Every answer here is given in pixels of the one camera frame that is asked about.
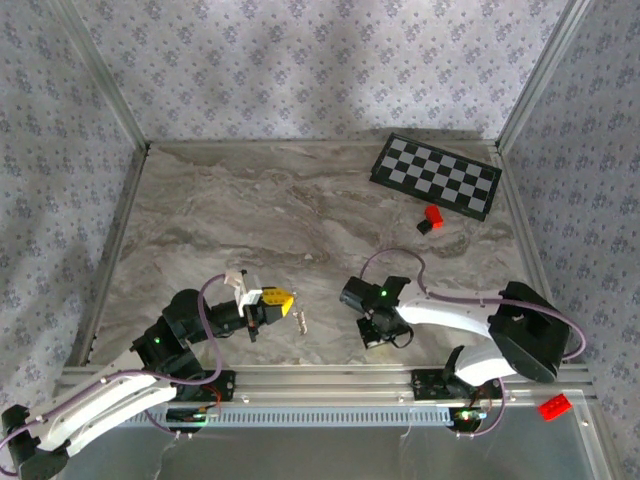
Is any black and grey chessboard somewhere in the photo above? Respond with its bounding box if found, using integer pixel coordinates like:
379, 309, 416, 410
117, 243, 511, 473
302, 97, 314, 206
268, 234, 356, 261
368, 132, 504, 223

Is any grey slotted cable duct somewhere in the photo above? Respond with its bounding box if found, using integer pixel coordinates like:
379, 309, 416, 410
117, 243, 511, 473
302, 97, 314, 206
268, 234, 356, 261
117, 403, 454, 429

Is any thin purple base cable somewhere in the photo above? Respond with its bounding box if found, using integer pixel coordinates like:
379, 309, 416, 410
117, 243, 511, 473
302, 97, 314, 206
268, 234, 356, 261
144, 407, 181, 441
454, 377, 507, 441

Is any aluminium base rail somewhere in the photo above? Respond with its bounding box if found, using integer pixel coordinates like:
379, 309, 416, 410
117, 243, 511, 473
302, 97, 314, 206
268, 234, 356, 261
59, 364, 596, 404

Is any large red toy brick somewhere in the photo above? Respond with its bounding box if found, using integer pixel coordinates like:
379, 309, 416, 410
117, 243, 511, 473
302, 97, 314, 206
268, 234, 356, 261
538, 393, 574, 422

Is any small black circuit board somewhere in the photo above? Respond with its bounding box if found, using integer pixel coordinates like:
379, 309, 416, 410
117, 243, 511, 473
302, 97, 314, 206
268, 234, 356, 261
452, 407, 489, 426
166, 407, 221, 427

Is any aluminium frame post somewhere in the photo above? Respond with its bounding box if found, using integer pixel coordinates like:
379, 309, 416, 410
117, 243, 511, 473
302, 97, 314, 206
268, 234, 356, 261
497, 0, 596, 151
52, 0, 151, 151

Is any grey metal sheet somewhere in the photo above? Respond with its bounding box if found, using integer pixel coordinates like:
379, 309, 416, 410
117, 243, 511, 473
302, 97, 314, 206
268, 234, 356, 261
64, 424, 596, 480

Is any aluminium table edge rail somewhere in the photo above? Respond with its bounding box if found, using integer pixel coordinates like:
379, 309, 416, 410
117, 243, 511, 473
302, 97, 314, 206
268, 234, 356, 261
67, 144, 151, 369
492, 147, 619, 480

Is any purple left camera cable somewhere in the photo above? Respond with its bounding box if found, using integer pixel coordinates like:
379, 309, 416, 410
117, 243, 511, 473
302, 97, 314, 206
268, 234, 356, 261
0, 273, 236, 476

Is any purple camera cable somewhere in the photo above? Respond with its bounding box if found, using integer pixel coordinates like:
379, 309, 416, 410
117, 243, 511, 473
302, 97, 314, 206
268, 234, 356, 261
358, 247, 587, 364
0, 273, 236, 476

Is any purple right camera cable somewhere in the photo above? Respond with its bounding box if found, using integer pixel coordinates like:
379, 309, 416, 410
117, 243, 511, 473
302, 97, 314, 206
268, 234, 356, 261
358, 247, 587, 364

